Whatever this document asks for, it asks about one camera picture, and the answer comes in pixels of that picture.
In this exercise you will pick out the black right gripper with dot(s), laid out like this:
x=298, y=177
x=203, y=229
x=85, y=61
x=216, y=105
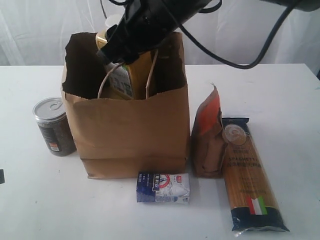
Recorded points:
x=143, y=27

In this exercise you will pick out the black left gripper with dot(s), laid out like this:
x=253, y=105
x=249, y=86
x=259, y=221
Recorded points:
x=2, y=176

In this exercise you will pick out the yellow grain bottle white cap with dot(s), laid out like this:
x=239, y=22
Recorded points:
x=128, y=82

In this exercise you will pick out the silver pull-tab tin can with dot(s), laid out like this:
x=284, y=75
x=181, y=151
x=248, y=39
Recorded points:
x=51, y=118

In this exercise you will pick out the brown paper bag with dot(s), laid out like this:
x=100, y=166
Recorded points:
x=120, y=138

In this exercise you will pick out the brown orange snack pouch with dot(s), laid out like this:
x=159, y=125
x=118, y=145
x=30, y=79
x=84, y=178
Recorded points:
x=208, y=141

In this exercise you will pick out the blue white milk carton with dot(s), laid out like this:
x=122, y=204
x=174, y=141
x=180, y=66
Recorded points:
x=163, y=188

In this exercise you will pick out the spaghetti pasta package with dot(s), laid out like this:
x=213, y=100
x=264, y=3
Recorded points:
x=253, y=205

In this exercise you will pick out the white backdrop curtain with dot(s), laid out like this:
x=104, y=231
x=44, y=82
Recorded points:
x=35, y=32

